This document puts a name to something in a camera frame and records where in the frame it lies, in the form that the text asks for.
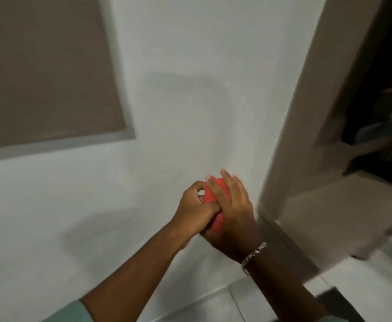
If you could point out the beige door frame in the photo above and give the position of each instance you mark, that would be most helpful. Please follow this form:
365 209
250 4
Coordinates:
316 130

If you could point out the red rubber ball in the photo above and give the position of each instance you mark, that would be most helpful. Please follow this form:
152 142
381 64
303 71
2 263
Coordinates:
212 196

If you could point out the person's right middle finger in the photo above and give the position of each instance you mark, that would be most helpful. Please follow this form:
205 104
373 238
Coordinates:
228 184

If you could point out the brown wall panel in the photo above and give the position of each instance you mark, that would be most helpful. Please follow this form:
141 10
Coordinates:
44 70

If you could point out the person's left hand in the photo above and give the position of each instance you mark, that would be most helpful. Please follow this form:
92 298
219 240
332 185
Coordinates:
189 214

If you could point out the green shirt sleeve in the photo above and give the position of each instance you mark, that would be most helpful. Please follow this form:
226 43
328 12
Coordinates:
335 319
70 313

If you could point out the person's right forearm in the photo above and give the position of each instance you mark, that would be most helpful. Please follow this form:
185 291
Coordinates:
283 291

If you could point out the person's left thumb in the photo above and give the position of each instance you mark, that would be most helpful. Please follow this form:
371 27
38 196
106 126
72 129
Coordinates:
212 209

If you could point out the person's right hand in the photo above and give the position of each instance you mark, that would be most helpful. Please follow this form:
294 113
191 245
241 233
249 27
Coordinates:
238 224

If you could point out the person's left forearm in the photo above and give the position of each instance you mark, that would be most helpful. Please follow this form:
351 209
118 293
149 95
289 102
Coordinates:
138 274

